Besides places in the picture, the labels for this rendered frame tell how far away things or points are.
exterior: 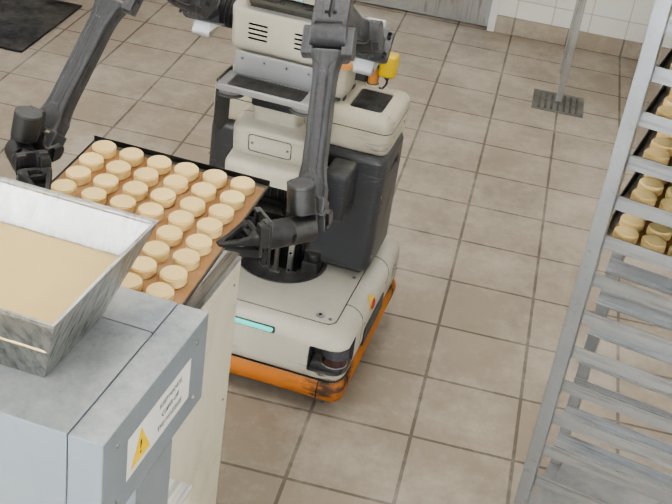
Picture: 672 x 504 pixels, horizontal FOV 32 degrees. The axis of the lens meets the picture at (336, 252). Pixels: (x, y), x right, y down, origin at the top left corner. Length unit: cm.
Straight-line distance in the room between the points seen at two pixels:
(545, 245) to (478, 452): 131
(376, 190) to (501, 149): 188
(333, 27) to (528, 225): 232
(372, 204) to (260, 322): 47
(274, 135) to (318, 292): 57
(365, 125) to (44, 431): 197
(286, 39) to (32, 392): 163
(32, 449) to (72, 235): 33
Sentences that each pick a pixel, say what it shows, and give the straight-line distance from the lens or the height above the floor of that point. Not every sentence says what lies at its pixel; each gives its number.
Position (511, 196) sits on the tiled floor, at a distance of 481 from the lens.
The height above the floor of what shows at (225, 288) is 81.
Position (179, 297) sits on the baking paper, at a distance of 210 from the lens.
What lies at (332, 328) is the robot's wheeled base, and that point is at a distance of 330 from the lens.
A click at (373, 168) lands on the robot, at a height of 66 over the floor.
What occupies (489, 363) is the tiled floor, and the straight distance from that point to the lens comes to 378.
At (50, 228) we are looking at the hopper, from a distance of 171.
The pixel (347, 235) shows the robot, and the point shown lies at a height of 42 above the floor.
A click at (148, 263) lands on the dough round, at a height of 100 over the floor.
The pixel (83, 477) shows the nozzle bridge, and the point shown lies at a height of 112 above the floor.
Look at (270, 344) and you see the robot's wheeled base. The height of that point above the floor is 20.
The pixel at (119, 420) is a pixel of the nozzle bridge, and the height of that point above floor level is 118.
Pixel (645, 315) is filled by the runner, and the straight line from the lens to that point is 291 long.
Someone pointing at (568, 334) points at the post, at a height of 84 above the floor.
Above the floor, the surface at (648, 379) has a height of 78.
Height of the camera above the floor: 215
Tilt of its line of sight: 31 degrees down
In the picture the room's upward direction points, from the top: 9 degrees clockwise
